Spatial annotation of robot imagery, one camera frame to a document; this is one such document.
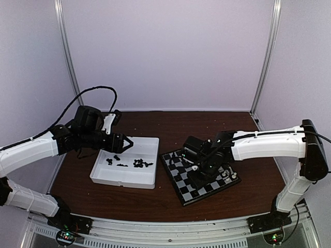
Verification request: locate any black pieces pile in tray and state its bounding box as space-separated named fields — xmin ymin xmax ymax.
xmin=106 ymin=156 xmax=154 ymax=168

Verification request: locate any right aluminium frame post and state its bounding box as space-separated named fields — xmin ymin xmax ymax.
xmin=250 ymin=0 xmax=282 ymax=116

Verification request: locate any circuit board with leds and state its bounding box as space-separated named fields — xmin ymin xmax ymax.
xmin=55 ymin=230 xmax=76 ymax=246
xmin=263 ymin=231 xmax=284 ymax=245

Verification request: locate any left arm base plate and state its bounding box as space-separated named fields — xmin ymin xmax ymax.
xmin=46 ymin=215 xmax=93 ymax=235

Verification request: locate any right circuit board with LEDs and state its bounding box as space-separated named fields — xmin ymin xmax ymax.
xmin=263 ymin=231 xmax=284 ymax=245

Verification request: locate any white compartment tray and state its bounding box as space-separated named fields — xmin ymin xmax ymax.
xmin=89 ymin=137 xmax=160 ymax=189

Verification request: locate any aluminium frame post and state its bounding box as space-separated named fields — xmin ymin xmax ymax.
xmin=250 ymin=0 xmax=282 ymax=116
xmin=54 ymin=0 xmax=84 ymax=105

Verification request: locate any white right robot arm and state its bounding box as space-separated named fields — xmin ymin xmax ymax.
xmin=181 ymin=119 xmax=329 ymax=228

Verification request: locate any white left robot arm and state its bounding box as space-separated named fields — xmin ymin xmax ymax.
xmin=1 ymin=106 xmax=133 ymax=229

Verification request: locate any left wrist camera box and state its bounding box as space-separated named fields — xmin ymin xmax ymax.
xmin=101 ymin=110 xmax=122 ymax=135

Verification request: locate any left circuit board with LEDs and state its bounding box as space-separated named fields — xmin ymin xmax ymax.
xmin=55 ymin=230 xmax=76 ymax=246

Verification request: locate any left aluminium frame post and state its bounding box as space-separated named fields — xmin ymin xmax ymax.
xmin=54 ymin=0 xmax=84 ymax=105

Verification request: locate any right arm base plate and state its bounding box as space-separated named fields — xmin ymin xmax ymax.
xmin=247 ymin=213 xmax=292 ymax=234

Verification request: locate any front aluminium rail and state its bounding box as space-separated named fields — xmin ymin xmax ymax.
xmin=18 ymin=203 xmax=321 ymax=247

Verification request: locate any black and grey chessboard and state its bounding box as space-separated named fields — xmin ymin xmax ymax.
xmin=159 ymin=150 xmax=242 ymax=206

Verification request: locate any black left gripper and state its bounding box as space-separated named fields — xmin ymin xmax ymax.
xmin=80 ymin=129 xmax=133 ymax=153

